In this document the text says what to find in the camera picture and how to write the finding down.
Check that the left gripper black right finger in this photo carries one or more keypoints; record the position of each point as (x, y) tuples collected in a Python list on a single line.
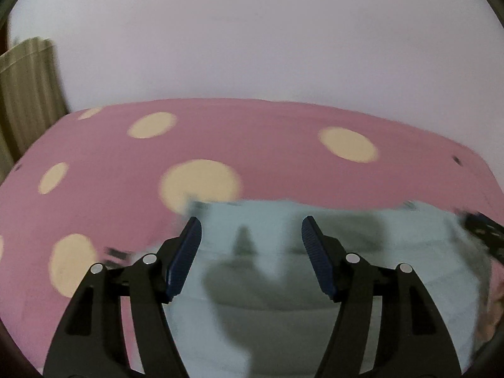
[(387, 324)]

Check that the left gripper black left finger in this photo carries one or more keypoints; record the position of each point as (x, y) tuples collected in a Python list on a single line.
[(89, 340)]

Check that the light teal quilted down jacket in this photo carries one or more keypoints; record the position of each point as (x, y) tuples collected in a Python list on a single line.
[(252, 306)]

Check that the pink polka dot bedspread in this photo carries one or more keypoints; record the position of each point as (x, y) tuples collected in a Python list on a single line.
[(113, 184)]

